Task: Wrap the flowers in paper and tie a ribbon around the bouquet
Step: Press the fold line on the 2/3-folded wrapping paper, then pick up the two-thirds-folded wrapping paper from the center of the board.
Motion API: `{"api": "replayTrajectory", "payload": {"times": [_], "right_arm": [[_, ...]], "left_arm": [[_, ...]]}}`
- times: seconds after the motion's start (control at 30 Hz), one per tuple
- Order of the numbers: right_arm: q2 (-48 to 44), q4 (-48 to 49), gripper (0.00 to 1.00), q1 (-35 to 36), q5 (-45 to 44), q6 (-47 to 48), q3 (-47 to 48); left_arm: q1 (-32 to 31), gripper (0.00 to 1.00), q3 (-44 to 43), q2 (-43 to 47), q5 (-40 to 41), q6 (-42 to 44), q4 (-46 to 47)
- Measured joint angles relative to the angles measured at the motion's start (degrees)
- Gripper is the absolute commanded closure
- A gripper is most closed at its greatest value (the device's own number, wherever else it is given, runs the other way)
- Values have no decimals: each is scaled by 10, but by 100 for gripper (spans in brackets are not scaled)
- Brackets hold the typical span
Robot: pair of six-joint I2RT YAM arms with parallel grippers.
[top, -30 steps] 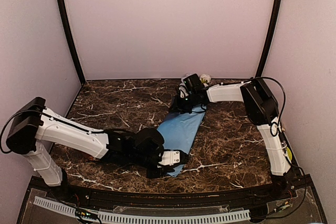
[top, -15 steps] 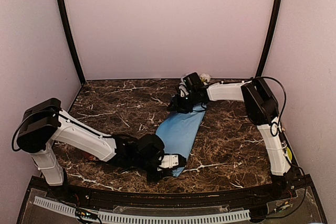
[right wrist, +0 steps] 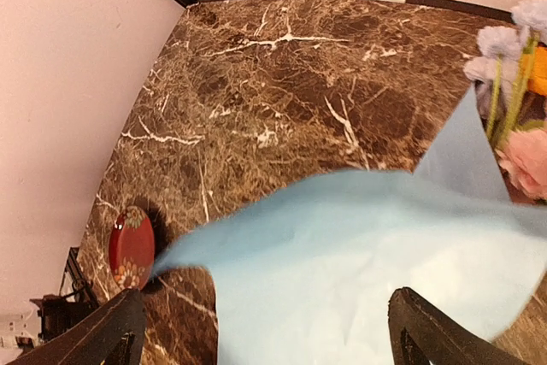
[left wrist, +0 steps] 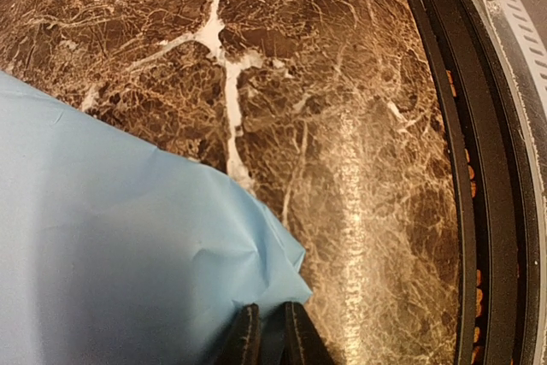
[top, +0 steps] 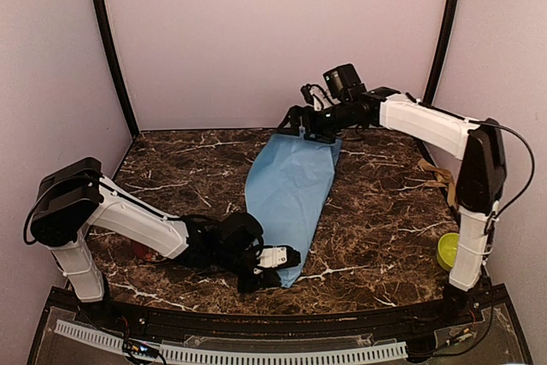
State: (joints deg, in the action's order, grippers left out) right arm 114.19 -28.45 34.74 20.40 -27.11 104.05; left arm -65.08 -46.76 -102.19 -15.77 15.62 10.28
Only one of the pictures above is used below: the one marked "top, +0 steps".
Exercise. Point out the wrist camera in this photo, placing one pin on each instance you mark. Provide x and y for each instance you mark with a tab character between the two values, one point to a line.
277	257
316	96

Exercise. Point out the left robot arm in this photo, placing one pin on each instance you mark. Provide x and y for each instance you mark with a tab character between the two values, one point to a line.
80	196

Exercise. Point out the black corner post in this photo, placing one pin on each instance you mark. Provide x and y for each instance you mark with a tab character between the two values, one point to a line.
441	50
115	67

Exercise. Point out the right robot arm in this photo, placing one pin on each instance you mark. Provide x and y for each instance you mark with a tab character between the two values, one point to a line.
472	149

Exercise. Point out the red floral plate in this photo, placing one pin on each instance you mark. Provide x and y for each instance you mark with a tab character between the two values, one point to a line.
145	253

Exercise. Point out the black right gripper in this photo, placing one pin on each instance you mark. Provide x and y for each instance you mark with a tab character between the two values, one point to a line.
297	114

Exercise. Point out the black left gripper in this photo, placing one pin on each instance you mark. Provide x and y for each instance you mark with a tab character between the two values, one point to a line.
244	286

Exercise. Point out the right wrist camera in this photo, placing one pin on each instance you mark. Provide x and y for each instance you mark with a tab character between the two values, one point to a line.
316	96

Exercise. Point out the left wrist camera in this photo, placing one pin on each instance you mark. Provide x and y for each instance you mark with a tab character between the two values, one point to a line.
277	257

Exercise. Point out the black right corner post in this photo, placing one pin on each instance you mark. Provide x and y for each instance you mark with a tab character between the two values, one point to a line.
441	50

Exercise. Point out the black front frame rail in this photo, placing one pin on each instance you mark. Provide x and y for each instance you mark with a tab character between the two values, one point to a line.
413	321

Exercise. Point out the white slotted cable duct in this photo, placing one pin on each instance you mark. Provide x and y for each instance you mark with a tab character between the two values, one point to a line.
228	352

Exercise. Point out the blue wrapping paper sheet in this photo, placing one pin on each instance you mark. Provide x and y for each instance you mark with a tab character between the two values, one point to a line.
286	190

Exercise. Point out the black left corner post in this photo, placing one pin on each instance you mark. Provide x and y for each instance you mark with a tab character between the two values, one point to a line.
115	67

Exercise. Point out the yellow-green bowl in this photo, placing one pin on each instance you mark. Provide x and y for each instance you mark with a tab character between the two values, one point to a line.
446	250

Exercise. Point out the beige satin ribbon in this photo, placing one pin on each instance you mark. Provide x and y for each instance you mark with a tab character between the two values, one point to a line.
443	178

